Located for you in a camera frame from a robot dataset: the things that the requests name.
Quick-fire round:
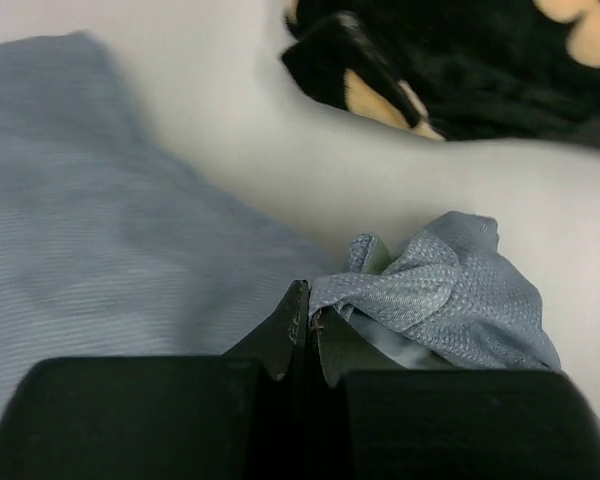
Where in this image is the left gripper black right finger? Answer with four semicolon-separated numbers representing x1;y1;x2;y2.
312;307;403;387

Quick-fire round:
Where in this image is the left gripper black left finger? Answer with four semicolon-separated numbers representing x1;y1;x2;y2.
222;280;310;383

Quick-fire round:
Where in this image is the blue grey pillowcase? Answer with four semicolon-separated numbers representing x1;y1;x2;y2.
0;33;561;417

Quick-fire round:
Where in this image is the black floral plush pillow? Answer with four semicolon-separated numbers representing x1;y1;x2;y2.
281;0;600;148

